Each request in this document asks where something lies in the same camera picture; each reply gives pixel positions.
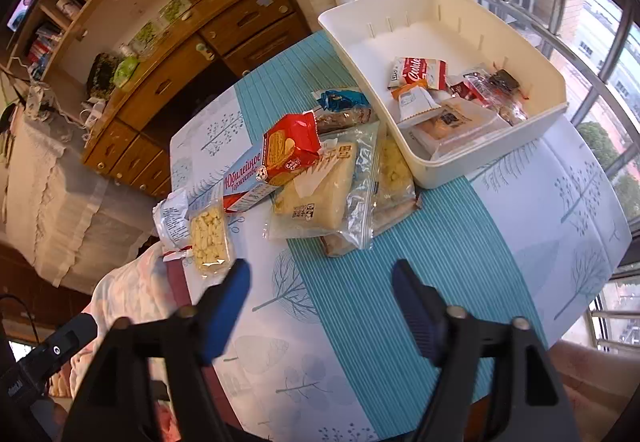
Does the dark red snack packet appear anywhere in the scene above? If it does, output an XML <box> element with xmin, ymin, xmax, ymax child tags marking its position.
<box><xmin>447</xmin><ymin>81</ymin><xmax>481</xmax><ymax>102</ymax></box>

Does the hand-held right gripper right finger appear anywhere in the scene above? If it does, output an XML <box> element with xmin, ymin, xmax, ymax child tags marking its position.
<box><xmin>391</xmin><ymin>259</ymin><xmax>581</xmax><ymax>442</ymax></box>

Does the pink patterned blanket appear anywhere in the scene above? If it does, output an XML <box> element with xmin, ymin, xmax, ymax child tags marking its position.
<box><xmin>50</xmin><ymin>242</ymin><xmax>201</xmax><ymax>442</ymax></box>

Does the dark floral pouch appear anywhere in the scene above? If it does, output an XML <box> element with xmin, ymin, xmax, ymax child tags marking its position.
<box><xmin>86</xmin><ymin>52</ymin><xmax>121</xmax><ymax>99</ymax></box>

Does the clear pastry packet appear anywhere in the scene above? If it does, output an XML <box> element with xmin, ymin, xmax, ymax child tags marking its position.
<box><xmin>410</xmin><ymin>97</ymin><xmax>511</xmax><ymax>160</ymax></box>

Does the white crinkled snack packet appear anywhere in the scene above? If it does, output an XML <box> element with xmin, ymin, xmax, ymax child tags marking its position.
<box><xmin>151</xmin><ymin>187</ymin><xmax>198</xmax><ymax>263</ymax></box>

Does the white charger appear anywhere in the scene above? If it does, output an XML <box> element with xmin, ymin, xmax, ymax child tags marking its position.
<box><xmin>80</xmin><ymin>100</ymin><xmax>108</xmax><ymax>128</ymax></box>

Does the green tissue pack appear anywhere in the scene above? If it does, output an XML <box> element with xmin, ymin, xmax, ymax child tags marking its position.
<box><xmin>112</xmin><ymin>56</ymin><xmax>141</xmax><ymax>88</ymax></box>

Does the black cable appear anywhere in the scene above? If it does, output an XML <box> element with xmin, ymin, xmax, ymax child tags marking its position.
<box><xmin>0</xmin><ymin>295</ymin><xmax>43</xmax><ymax>345</ymax></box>

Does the green photo card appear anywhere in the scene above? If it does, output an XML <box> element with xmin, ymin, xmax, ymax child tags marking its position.
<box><xmin>159</xmin><ymin>0</ymin><xmax>193</xmax><ymax>20</ymax></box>
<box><xmin>132</xmin><ymin>21</ymin><xmax>161</xmax><ymax>53</ymax></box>

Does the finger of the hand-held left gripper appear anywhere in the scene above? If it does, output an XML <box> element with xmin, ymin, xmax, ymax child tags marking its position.
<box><xmin>35</xmin><ymin>312</ymin><xmax>99</xmax><ymax>369</ymax></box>

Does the clear packet with red strips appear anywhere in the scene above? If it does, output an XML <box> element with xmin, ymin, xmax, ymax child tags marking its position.
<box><xmin>462</xmin><ymin>72</ymin><xmax>531</xmax><ymax>108</ymax></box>

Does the television screen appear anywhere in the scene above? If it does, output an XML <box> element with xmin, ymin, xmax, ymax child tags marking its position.
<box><xmin>6</xmin><ymin>0</ymin><xmax>51</xmax><ymax>33</ymax></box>

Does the bed with white lace cover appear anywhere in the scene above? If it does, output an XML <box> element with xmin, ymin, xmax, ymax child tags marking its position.
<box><xmin>0</xmin><ymin>107</ymin><xmax>166</xmax><ymax>288</ymax></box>

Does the brown nut candy clear wrapper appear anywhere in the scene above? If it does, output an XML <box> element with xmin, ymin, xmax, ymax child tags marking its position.
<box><xmin>320</xmin><ymin>229</ymin><xmax>373</xmax><ymax>257</ymax></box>

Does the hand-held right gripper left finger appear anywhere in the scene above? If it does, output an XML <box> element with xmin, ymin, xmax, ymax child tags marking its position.
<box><xmin>62</xmin><ymin>258</ymin><xmax>252</xmax><ymax>442</ymax></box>

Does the clear bag of puffed snack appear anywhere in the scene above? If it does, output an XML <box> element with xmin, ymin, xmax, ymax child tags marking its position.
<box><xmin>372</xmin><ymin>135</ymin><xmax>422</xmax><ymax>235</ymax></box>
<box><xmin>187</xmin><ymin>205</ymin><xmax>237</xmax><ymax>279</ymax></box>

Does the wooden desk with drawers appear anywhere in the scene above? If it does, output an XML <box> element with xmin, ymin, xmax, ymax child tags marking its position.
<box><xmin>80</xmin><ymin>0</ymin><xmax>313</xmax><ymax>198</ymax></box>

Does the white long snack packet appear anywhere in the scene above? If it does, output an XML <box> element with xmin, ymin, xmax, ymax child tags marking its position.
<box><xmin>387</xmin><ymin>56</ymin><xmax>449</xmax><ymax>92</ymax></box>

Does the white plastic bin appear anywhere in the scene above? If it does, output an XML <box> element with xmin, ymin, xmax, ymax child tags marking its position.
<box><xmin>318</xmin><ymin>0</ymin><xmax>569</xmax><ymax>189</ymax></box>

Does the dark brown snack packet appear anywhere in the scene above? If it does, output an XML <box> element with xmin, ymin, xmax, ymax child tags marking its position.
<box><xmin>487</xmin><ymin>69</ymin><xmax>523</xmax><ymax>96</ymax></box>

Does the brown nut bar clear wrapper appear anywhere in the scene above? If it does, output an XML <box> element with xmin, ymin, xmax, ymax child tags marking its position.
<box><xmin>305</xmin><ymin>106</ymin><xmax>376</xmax><ymax>133</ymax></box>

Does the red and blue cookie box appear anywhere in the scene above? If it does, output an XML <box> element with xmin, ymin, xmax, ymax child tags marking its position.
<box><xmin>220</xmin><ymin>112</ymin><xmax>322</xmax><ymax>214</ymax></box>

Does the zip bag of yellow wafers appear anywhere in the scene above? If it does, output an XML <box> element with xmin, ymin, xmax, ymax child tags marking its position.
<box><xmin>264</xmin><ymin>119</ymin><xmax>382</xmax><ymax>252</ymax></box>

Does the blue candy wrapper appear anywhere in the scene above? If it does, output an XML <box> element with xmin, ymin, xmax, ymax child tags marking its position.
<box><xmin>314</xmin><ymin>89</ymin><xmax>371</xmax><ymax>112</ymax></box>

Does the white square snack packet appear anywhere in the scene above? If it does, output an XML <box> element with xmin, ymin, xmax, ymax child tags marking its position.
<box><xmin>391</xmin><ymin>80</ymin><xmax>443</xmax><ymax>129</ymax></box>

